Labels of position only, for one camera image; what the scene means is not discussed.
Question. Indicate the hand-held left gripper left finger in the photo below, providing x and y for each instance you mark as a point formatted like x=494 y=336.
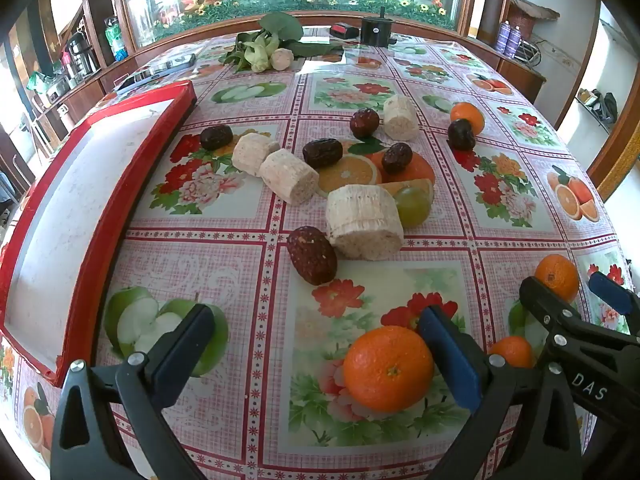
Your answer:
x=185 y=345

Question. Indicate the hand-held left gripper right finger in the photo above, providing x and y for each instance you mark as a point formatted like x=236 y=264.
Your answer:
x=450 y=360

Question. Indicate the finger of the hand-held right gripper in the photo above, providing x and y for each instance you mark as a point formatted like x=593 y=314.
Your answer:
x=550 y=310
x=610 y=292

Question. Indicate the large orange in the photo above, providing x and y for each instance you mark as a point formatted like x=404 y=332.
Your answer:
x=387 y=369

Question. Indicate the large speckled red date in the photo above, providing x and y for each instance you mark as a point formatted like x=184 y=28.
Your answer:
x=311 y=255

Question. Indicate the green grape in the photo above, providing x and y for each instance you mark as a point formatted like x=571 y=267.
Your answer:
x=414 y=206

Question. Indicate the red tray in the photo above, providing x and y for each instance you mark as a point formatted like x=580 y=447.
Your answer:
x=75 y=200

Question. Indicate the dark red date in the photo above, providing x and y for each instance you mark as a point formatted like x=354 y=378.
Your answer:
x=461 y=135
x=362 y=122
x=396 y=157
x=216 y=136
x=322 y=152

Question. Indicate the floral printed tablecloth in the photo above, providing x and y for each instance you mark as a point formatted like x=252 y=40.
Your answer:
x=225 y=270

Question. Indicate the wooden sideboard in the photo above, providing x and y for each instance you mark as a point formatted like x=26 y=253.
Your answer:
x=90 y=92

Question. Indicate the smartphone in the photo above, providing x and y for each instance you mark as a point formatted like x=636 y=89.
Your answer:
x=155 y=72

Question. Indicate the wicker basket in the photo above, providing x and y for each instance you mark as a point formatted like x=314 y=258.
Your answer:
x=527 y=15

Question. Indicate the small pale banana chunk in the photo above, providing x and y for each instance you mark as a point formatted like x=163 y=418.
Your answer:
x=281 y=58

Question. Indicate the black thermos jug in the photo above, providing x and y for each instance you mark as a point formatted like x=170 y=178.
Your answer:
x=80 y=54

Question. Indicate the green plastic bottle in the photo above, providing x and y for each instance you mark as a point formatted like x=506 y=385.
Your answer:
x=114 y=37

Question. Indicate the black cylindrical device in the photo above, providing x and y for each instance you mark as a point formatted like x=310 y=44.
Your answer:
x=377 y=30

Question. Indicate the green leafy vegetable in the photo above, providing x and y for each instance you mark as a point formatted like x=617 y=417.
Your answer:
x=280 y=27

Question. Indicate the red and black box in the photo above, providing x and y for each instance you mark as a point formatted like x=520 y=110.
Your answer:
x=345 y=30

